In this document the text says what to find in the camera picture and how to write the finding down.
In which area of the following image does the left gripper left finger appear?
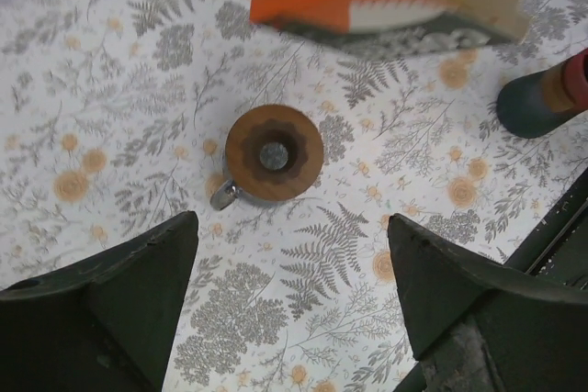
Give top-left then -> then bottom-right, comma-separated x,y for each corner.
1,211 -> 198,391

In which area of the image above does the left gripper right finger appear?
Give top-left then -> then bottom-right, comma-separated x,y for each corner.
388,214 -> 587,391

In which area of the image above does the grey glass carafe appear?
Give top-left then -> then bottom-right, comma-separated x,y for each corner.
209,179 -> 255,211

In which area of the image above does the wooden dripper ring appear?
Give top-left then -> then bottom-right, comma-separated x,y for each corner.
224,104 -> 325,207

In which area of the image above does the dark grey red-rimmed cup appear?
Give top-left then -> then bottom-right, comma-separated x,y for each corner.
495,50 -> 587,139

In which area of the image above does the floral patterned table mat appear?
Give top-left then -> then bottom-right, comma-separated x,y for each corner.
0,0 -> 588,392

